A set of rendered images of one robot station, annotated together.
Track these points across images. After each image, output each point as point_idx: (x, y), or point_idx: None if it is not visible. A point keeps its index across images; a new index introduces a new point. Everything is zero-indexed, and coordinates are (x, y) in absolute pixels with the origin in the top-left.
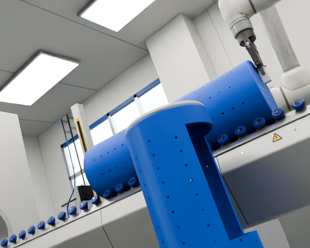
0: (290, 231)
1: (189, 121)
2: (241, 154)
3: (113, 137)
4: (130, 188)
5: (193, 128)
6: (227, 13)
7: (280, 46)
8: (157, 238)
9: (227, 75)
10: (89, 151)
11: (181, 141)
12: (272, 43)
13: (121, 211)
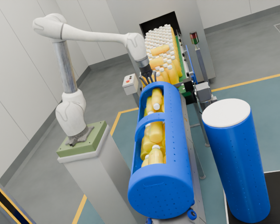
0: (122, 192)
1: None
2: (188, 131)
3: (173, 147)
4: None
5: None
6: (145, 49)
7: (73, 72)
8: (255, 162)
9: (170, 89)
10: (178, 171)
11: None
12: (69, 69)
13: (201, 201)
